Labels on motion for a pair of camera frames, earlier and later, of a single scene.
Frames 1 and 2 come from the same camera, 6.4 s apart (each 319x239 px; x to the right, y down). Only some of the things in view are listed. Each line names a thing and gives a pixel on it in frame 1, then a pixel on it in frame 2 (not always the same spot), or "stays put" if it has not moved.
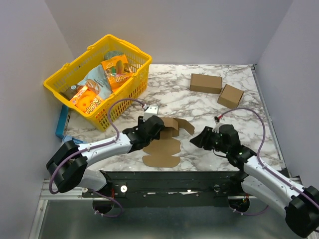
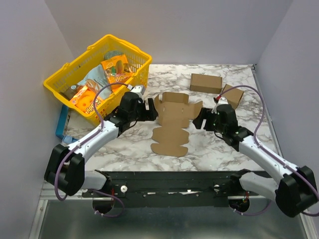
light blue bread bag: (97, 80) stays put
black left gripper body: (157, 137) -> (139, 114)
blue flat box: (61, 126) stays put
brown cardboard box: (161, 151) -> (174, 113)
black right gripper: (206, 137) -> (208, 120)
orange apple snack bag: (86, 100) stays put
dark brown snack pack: (69, 93) stays put
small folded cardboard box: (230, 96) stays put
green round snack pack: (110, 54) stays put
